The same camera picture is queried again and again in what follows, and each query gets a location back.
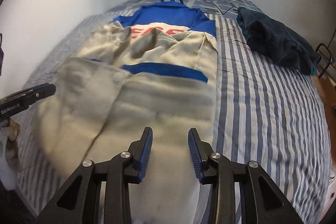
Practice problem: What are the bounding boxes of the beige and blue work coverall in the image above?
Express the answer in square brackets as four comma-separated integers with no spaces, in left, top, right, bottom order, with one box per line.
[32,2,218,223]

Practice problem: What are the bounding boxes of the black metal clothes rack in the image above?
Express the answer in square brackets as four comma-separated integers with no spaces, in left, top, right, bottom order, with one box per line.
[315,30,335,79]

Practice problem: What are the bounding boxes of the blue striped bed quilt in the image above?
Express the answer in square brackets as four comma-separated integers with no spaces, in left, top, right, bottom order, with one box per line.
[18,3,331,223]

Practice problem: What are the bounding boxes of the left hand white glove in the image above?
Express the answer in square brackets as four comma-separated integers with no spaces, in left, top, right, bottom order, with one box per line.
[1,118,21,191]

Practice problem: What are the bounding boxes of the dark teal garment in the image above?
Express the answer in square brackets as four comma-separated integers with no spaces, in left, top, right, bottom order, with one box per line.
[236,7,321,76]

